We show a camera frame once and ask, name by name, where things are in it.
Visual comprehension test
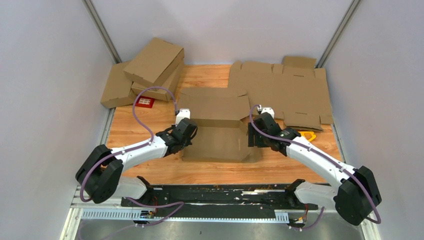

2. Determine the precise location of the white slotted cable duct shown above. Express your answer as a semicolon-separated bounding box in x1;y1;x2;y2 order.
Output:
81;209;290;223

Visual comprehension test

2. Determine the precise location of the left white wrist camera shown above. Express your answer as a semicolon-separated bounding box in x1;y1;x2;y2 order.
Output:
175;108;191;126

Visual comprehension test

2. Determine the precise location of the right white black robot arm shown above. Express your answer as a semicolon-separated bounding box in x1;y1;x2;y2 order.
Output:
248;110;382;226

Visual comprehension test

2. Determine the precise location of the flat-lying folded cardboard box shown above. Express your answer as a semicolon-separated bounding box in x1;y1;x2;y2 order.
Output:
100;61;137;109

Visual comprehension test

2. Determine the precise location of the aluminium corner post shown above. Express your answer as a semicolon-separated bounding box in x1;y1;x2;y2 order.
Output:
315;0;362;68
82;0;122;64

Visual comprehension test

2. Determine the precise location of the flat cardboard sheet stack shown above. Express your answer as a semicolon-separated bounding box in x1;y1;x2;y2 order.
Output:
228;56;334;131

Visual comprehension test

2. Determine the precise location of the red plastic tray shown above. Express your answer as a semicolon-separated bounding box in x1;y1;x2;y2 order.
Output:
135;96;155;109

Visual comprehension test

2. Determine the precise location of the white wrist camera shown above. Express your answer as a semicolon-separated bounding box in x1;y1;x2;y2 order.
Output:
175;108;191;126
257;105;275;119

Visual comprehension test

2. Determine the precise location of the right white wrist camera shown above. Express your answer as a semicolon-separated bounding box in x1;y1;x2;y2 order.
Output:
257;105;275;119

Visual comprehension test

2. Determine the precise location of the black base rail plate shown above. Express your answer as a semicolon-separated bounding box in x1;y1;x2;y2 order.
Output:
139;184;318;220

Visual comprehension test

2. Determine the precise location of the right aluminium corner post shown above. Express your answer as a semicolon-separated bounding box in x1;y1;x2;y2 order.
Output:
315;0;362;68

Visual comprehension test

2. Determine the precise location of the yellow plastic triangle piece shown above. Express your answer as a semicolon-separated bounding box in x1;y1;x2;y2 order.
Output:
299;131;317;142

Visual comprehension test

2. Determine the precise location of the left aluminium corner post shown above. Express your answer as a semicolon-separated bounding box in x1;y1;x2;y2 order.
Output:
82;0;122;64

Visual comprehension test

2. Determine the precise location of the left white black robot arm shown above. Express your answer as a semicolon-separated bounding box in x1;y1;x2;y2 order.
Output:
75;118;198;207

